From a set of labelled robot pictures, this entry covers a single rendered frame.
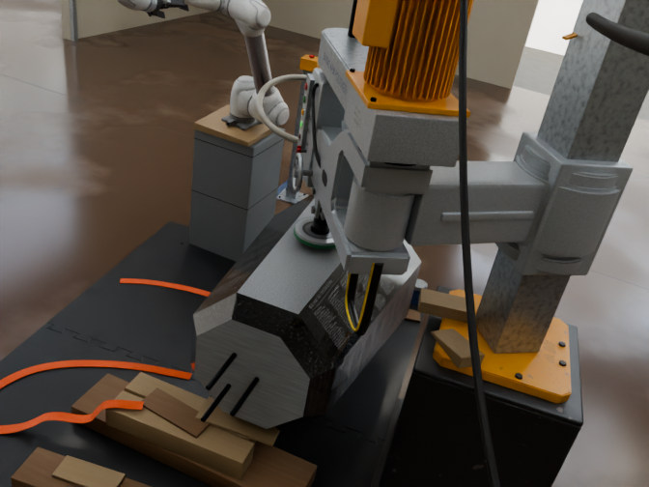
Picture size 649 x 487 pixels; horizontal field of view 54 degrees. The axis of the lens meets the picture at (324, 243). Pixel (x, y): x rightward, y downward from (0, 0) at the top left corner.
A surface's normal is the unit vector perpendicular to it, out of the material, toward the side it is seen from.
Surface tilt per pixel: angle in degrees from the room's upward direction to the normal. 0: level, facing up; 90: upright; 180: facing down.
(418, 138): 90
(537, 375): 0
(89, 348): 0
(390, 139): 90
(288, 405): 90
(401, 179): 90
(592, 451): 0
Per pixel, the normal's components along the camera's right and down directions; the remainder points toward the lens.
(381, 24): 0.18, 0.52
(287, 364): -0.34, 0.43
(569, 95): -0.96, -0.02
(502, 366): 0.15, -0.85
